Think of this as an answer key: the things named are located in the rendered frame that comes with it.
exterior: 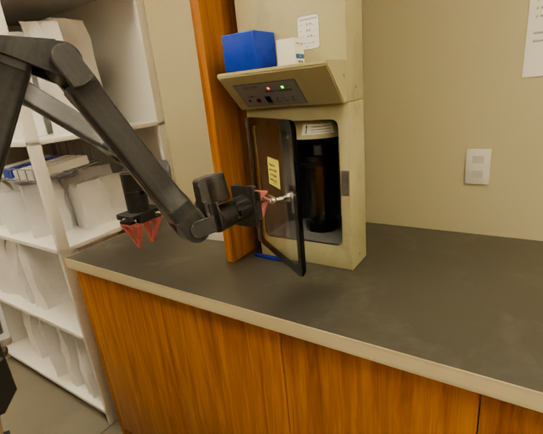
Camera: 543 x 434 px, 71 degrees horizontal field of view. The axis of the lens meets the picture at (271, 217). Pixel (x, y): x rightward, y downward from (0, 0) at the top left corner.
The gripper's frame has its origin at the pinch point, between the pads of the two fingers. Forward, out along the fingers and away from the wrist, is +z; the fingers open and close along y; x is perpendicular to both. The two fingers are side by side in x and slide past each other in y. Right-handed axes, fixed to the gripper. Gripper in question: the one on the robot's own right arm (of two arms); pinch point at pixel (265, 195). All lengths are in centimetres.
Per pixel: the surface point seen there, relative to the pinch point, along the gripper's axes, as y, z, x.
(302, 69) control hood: 29.6, 5.4, -10.5
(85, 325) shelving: -65, -6, 99
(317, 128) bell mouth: 14.3, 19.5, -6.5
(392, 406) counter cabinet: -43, -11, -36
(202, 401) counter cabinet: -70, -11, 27
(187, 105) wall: 22, 60, 82
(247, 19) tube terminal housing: 44.4, 16.5, 11.1
